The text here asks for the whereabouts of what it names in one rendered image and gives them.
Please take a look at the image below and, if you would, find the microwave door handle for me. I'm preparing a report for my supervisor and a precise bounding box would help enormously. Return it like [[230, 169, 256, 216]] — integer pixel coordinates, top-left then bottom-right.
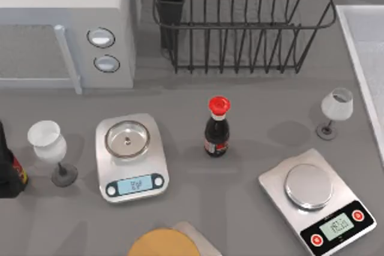
[[53, 25, 83, 95]]

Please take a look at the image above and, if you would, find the white wine glass grey foot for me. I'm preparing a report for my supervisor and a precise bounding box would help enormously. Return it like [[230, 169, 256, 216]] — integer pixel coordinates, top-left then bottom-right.
[[315, 88, 354, 140], [27, 120, 79, 188]]

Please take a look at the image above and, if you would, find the smaller microwave knob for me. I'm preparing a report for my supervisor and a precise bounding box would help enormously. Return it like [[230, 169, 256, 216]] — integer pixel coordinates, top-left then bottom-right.
[[93, 55, 121, 73]]

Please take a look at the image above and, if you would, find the black wire dish rack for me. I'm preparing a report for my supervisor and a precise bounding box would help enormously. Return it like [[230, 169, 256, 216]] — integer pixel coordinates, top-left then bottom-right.
[[151, 0, 337, 75]]

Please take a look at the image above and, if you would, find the larger microwave knob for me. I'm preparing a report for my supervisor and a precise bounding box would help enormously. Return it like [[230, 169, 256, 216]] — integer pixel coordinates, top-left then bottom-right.
[[86, 27, 116, 49]]

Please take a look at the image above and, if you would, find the silver scale with blue display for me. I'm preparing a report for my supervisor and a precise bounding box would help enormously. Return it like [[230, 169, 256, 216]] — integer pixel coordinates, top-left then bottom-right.
[[95, 113, 170, 204]]

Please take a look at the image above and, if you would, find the pale microwave oven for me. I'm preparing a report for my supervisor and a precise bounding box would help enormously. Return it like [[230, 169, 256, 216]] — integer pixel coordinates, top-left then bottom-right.
[[0, 0, 142, 95]]

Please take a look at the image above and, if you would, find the dark bottle with red cap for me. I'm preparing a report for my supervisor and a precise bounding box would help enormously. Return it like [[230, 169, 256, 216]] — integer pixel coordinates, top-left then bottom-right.
[[204, 96, 232, 158]]

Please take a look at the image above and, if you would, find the black bottle with red label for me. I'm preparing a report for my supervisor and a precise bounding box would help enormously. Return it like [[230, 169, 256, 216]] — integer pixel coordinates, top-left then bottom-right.
[[0, 121, 30, 199]]

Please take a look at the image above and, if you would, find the round wooden board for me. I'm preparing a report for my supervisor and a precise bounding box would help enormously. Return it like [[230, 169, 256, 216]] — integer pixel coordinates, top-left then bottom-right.
[[127, 227, 200, 256]]

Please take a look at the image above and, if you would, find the silver scale with black panel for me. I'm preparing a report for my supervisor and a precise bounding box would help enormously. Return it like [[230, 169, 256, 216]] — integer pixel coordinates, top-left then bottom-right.
[[258, 147, 377, 256]]

